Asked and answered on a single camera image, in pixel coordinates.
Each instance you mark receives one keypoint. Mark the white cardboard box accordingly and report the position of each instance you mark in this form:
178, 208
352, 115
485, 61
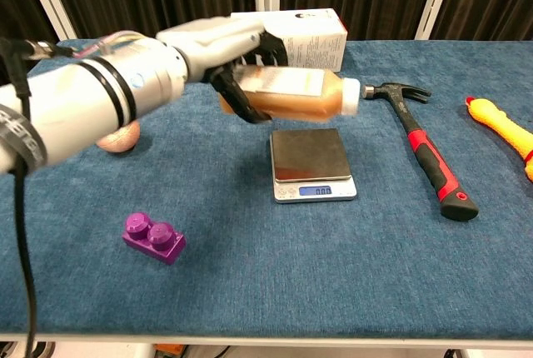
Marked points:
308, 39

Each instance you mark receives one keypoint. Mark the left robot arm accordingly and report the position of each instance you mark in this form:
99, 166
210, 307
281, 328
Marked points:
79, 95

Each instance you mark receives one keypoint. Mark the brown drink bottle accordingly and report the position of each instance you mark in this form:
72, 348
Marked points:
291, 91

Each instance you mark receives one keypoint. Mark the yellow rubber chicken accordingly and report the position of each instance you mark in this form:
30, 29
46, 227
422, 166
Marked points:
501, 133

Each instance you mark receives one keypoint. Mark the white digital scale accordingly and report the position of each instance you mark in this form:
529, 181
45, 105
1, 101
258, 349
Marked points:
310, 164

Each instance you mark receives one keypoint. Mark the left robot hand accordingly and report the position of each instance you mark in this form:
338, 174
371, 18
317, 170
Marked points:
231, 56

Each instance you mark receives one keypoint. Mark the beige ball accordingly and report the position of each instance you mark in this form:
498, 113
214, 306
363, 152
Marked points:
121, 139

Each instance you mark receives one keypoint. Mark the blue table cloth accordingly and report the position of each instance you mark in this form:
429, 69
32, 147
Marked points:
291, 229

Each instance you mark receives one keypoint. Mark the purple toy brick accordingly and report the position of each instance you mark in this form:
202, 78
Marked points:
154, 238

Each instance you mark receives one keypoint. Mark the red black claw hammer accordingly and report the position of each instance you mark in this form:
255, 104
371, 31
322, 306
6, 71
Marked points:
424, 145

